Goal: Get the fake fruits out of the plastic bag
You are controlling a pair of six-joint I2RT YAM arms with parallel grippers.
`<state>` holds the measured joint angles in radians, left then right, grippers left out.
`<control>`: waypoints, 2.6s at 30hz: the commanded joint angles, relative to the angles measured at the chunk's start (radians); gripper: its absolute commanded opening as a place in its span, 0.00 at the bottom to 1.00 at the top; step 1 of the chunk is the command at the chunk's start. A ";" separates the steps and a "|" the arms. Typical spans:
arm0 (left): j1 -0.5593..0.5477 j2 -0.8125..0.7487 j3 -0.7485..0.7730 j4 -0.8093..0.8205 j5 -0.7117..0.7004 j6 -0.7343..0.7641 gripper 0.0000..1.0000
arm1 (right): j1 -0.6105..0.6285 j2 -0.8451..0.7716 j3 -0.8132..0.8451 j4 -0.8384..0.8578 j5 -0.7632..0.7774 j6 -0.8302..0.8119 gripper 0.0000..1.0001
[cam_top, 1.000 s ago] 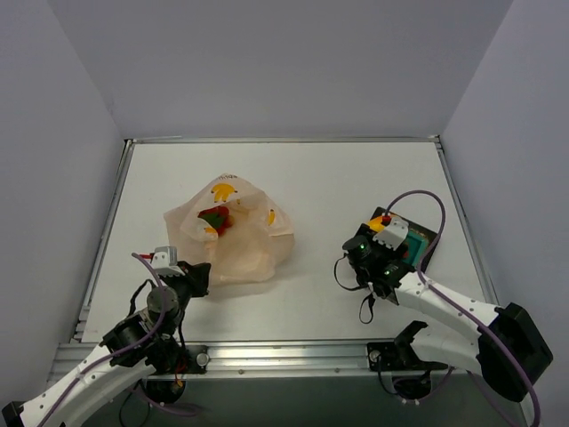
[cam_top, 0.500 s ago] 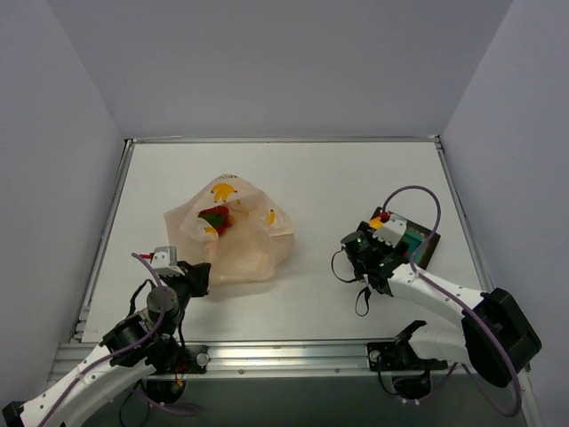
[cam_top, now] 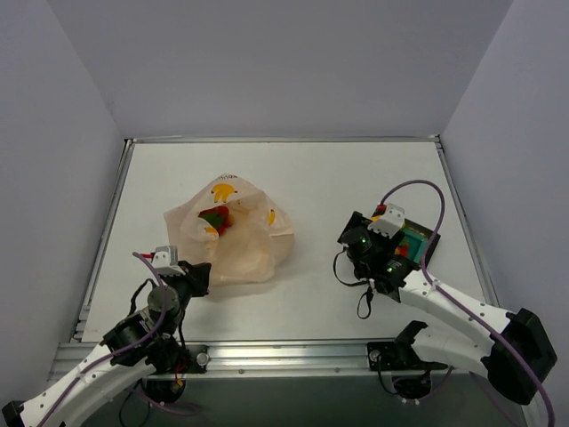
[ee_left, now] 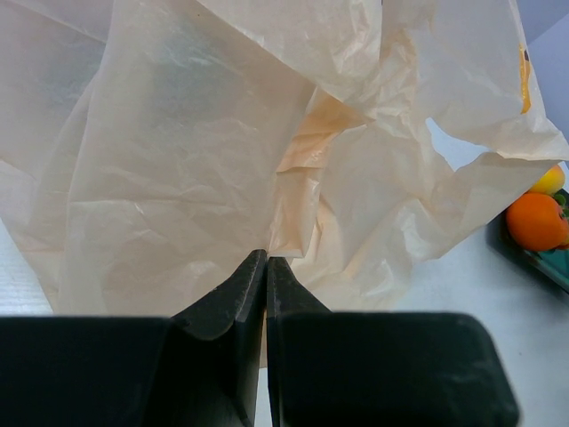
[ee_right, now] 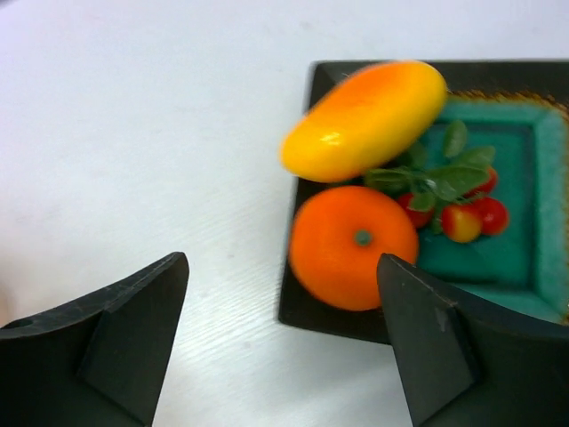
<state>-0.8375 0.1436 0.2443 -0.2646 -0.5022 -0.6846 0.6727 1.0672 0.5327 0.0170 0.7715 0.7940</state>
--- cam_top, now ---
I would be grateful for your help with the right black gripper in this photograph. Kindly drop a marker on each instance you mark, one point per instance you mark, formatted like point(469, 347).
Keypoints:
point(351, 224)

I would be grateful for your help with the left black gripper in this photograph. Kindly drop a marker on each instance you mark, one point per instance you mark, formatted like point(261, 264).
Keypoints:
point(196, 277)

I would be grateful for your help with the translucent banana print plastic bag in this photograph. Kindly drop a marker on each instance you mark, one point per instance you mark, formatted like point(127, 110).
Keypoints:
point(261, 238)

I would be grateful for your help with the red fake strawberry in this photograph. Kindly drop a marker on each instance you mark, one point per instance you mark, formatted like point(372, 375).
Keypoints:
point(219, 219)

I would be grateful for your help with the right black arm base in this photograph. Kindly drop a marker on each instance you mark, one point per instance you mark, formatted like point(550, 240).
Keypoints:
point(412, 382)

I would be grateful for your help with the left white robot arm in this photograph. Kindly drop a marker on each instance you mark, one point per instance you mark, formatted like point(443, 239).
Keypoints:
point(141, 344)

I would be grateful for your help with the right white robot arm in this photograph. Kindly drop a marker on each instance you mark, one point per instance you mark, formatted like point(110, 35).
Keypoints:
point(510, 349)

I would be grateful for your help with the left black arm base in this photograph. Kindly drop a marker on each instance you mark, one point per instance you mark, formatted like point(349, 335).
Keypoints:
point(189, 360)

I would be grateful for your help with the black teal square tray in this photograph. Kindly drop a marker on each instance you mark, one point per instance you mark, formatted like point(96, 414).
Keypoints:
point(413, 242)

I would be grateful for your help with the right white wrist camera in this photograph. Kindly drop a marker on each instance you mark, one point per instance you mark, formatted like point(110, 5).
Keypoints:
point(387, 220)

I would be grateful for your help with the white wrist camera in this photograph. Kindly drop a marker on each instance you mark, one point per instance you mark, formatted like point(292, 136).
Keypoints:
point(165, 260)
point(387, 220)

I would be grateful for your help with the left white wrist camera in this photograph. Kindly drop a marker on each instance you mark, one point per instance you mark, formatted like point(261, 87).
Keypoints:
point(165, 260)

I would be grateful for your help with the aluminium front rail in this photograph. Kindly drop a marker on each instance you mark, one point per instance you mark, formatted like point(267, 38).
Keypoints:
point(288, 359)

